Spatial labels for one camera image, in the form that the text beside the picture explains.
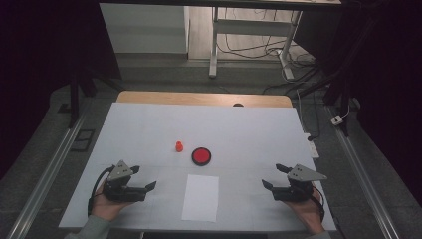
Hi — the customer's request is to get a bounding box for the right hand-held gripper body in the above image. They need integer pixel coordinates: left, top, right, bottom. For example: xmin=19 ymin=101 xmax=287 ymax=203
xmin=271 ymin=163 xmax=328 ymax=203

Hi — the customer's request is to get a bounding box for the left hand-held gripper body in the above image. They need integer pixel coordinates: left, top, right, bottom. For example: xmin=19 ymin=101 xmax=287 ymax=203
xmin=102 ymin=159 xmax=147 ymax=203

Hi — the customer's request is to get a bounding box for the white paper sheet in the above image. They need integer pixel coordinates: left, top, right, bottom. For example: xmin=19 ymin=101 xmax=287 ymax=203
xmin=181 ymin=174 xmax=220 ymax=223

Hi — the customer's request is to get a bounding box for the person's left hand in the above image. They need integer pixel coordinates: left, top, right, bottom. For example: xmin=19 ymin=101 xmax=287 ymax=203
xmin=90 ymin=178 xmax=134 ymax=222

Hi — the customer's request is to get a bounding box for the person's right hand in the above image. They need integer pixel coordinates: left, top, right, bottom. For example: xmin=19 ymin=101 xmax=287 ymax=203
xmin=283 ymin=194 xmax=326 ymax=234

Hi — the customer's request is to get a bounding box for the white power strip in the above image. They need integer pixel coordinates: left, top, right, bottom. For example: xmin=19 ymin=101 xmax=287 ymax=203
xmin=303 ymin=132 xmax=320 ymax=159

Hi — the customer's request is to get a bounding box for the large white table cover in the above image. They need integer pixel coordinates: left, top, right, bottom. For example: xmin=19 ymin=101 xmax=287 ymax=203
xmin=58 ymin=102 xmax=337 ymax=232

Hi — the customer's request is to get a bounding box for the black stand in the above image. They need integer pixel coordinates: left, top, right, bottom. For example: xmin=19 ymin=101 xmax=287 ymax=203
xmin=298 ymin=63 xmax=361 ymax=137
xmin=67 ymin=63 xmax=124 ymax=129

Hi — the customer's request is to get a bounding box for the wooden table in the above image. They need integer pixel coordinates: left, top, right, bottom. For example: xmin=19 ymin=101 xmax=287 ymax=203
xmin=115 ymin=91 xmax=294 ymax=109

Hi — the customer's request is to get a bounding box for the white cabinet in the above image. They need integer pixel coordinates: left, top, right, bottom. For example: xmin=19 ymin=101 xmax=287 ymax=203
xmin=99 ymin=3 xmax=190 ymax=55

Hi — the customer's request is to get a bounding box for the left hand-held gripper black cable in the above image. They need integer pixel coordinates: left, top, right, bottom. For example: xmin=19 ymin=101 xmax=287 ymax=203
xmin=87 ymin=164 xmax=115 ymax=217

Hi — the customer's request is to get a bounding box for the hand-held gripper black cable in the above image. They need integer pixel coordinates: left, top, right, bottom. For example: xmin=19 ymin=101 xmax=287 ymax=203
xmin=310 ymin=185 xmax=326 ymax=222
xmin=87 ymin=164 xmax=115 ymax=217

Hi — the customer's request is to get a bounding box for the right hand-held gripper black cable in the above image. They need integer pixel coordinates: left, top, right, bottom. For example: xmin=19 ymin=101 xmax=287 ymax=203
xmin=310 ymin=185 xmax=326 ymax=222

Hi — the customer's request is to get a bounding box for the black rectangular floor frame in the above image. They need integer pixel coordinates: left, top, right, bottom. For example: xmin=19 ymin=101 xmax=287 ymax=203
xmin=70 ymin=128 xmax=96 ymax=153

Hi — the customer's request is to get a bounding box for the black cable with plug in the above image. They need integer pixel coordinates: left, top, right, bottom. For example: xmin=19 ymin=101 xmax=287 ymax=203
xmin=306 ymin=91 xmax=322 ymax=142

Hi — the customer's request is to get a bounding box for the metal floor rail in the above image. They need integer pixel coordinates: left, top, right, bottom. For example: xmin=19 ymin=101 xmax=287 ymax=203
xmin=6 ymin=113 xmax=92 ymax=239
xmin=326 ymin=105 xmax=403 ymax=239

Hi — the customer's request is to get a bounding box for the tangle of black floor cables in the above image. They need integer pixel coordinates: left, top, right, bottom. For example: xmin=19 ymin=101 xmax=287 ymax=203
xmin=217 ymin=7 xmax=317 ymax=69

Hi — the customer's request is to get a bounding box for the white desk frame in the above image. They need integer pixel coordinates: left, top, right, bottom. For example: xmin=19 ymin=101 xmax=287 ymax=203
xmin=208 ymin=6 xmax=304 ymax=81

